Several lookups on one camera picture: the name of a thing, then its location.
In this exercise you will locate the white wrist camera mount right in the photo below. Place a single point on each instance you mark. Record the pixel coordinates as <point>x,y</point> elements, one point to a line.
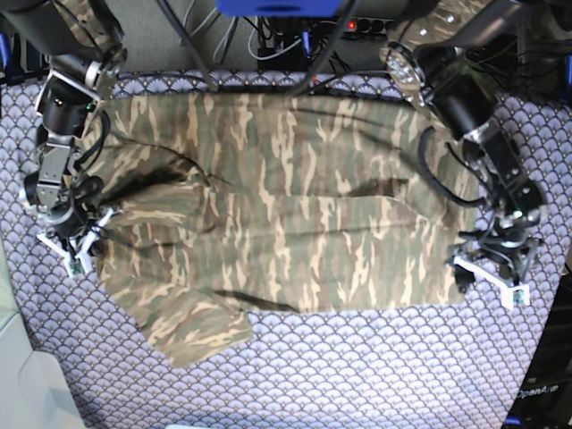
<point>73,247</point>

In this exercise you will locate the black OpenArm box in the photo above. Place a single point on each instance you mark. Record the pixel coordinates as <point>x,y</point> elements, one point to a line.
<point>544,399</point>

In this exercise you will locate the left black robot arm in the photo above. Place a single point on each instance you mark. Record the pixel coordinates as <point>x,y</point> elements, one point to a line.
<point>425,57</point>

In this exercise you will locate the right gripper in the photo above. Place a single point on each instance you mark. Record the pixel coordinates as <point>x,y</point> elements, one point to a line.
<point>68,212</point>

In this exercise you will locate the black power strip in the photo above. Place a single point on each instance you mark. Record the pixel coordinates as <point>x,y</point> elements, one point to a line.
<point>363,26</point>

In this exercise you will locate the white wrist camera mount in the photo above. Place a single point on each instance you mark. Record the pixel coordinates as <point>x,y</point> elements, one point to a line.
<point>510,295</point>
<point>73,247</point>

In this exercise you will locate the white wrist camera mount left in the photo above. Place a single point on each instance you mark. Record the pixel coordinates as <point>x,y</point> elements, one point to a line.
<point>510,295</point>

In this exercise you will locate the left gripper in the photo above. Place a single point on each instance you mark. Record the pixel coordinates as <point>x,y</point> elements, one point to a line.
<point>507,241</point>

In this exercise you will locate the white plastic bin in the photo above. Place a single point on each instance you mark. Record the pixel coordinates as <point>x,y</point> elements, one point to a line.
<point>34,393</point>

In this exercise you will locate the purple fan-pattern tablecloth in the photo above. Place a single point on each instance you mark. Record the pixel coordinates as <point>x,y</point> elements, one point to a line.
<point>418,367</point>

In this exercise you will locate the blue mount plate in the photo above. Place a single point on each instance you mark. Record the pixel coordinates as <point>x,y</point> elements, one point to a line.
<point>278,8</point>

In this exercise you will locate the camouflage T-shirt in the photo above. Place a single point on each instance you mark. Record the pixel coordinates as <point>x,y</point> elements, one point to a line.
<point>231,203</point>

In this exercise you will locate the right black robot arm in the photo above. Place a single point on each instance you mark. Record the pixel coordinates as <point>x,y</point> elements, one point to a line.
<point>82,41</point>

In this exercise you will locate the blue vertical clamp post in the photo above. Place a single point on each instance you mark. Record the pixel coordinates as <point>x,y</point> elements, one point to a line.
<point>306,44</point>

